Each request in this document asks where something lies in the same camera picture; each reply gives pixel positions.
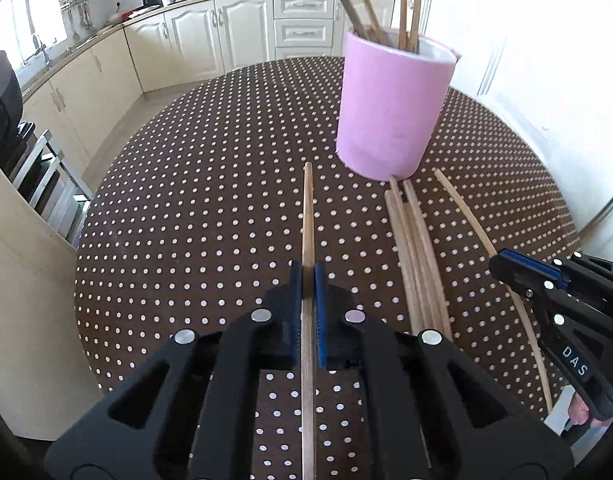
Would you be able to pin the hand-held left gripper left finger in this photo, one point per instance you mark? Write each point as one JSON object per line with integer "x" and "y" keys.
{"x": 296, "y": 310}

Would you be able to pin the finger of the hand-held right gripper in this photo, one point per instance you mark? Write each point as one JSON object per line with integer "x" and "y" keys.
{"x": 574, "y": 360}
{"x": 536, "y": 272}

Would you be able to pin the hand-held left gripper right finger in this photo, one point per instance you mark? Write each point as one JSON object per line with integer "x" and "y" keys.
{"x": 320, "y": 315}

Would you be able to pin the pile of wooden chopsticks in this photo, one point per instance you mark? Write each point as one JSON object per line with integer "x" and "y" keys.
{"x": 416, "y": 260}

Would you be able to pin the pink cup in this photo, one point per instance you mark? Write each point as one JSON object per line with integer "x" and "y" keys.
{"x": 386, "y": 110}

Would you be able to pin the person's right hand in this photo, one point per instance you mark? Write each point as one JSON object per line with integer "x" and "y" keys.
{"x": 581, "y": 410}

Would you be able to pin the white door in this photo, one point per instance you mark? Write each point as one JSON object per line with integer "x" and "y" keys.
{"x": 536, "y": 85}

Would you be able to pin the cream cabinet drawer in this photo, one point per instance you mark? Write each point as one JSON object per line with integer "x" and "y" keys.
{"x": 304, "y": 33}
{"x": 303, "y": 53}
{"x": 304, "y": 5}

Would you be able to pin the cream curved cabinet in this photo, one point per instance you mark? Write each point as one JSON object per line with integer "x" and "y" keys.
{"x": 26, "y": 310}

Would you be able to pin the metal shelf rack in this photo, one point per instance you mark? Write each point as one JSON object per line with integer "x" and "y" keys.
{"x": 51, "y": 185}

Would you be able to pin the cream lower kitchen cabinets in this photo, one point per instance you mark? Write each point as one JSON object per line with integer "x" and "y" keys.
{"x": 186, "y": 40}

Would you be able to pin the red tray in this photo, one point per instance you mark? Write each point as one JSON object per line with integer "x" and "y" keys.
{"x": 141, "y": 11}

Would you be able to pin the black air fryer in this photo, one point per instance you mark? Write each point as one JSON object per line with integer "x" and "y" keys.
{"x": 4, "y": 100}

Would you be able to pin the steel faucet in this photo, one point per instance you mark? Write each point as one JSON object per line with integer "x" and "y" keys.
{"x": 41, "y": 50}

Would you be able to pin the kitchen window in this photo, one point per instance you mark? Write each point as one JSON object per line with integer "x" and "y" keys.
{"x": 21, "y": 10}

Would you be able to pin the wall utensil rack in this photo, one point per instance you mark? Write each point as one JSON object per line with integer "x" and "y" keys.
{"x": 79, "y": 10}

